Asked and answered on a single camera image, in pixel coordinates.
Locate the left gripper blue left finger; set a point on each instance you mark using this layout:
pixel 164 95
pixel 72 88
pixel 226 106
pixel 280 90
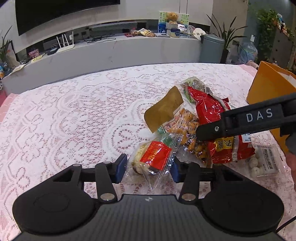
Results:
pixel 119 168

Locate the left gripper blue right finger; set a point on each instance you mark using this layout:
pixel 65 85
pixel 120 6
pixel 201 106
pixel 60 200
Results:
pixel 177 171

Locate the clear pastry pack red label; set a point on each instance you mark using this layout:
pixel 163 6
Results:
pixel 151 160

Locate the large red snack bag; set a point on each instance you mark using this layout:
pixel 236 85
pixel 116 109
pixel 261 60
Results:
pixel 222 148

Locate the clear bag white candy balls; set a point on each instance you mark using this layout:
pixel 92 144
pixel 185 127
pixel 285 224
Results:
pixel 265 163

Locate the gold-topped cracker snack bag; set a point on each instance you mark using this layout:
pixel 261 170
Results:
pixel 169 116

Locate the orange white storage box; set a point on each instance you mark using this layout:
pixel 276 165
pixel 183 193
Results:
pixel 273 94

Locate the white lace tablecloth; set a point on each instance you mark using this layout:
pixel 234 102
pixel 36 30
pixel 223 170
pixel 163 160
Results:
pixel 93 118

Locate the small green mixed snack packet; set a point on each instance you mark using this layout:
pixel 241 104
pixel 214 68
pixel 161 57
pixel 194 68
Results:
pixel 194 83

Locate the tall leafy plant right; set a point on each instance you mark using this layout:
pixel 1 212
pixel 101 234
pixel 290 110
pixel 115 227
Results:
pixel 227 35

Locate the grey round trash bin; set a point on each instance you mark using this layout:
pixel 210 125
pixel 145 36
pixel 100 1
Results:
pixel 212 49

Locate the long grey TV cabinet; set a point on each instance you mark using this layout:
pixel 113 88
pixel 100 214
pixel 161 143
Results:
pixel 87 58

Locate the white wifi router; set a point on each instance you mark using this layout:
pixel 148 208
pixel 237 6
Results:
pixel 66 43

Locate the brown teddy bear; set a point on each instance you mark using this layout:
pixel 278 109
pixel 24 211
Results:
pixel 171 17

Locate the potted green plant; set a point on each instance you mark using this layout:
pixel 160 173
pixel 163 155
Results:
pixel 4 46

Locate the black wall television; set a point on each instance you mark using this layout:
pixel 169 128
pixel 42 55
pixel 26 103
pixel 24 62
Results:
pixel 32 13

